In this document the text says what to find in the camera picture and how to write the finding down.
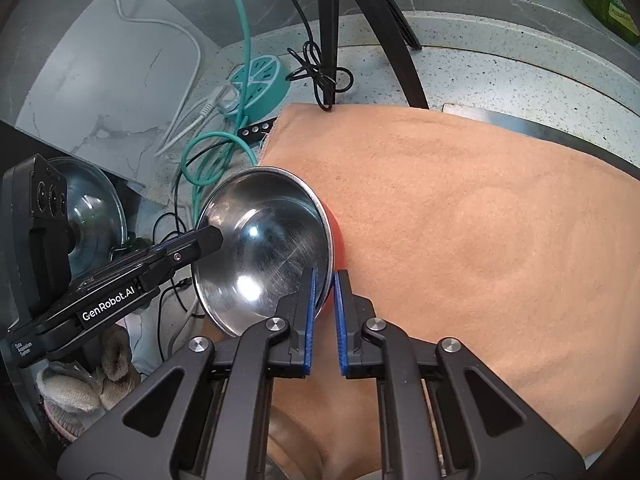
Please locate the orange towel mat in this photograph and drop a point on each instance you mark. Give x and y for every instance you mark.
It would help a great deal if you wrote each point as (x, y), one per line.
(526, 251)

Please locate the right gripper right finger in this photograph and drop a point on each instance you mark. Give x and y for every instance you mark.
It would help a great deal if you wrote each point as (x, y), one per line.
(357, 357)

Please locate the teal round power strip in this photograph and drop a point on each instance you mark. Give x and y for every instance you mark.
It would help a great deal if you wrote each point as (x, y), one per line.
(267, 86)

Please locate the left gloved hand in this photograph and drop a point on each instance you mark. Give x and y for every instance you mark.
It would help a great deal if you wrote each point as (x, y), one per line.
(74, 399)

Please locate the red steel small bowl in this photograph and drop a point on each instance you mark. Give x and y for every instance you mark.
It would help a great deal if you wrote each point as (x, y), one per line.
(274, 226)

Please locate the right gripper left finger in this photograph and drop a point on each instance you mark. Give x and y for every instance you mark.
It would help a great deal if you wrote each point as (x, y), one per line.
(292, 352)

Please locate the green dish soap bottle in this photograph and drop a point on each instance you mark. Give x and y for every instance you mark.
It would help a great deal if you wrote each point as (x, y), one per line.
(616, 18)

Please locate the glass pot lid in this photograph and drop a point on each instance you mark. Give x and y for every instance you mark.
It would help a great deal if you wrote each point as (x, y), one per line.
(94, 213)

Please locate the black tripod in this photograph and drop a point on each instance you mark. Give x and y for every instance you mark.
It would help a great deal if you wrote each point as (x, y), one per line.
(346, 23)

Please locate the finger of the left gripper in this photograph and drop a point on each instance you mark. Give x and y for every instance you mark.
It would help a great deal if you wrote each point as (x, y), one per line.
(188, 248)

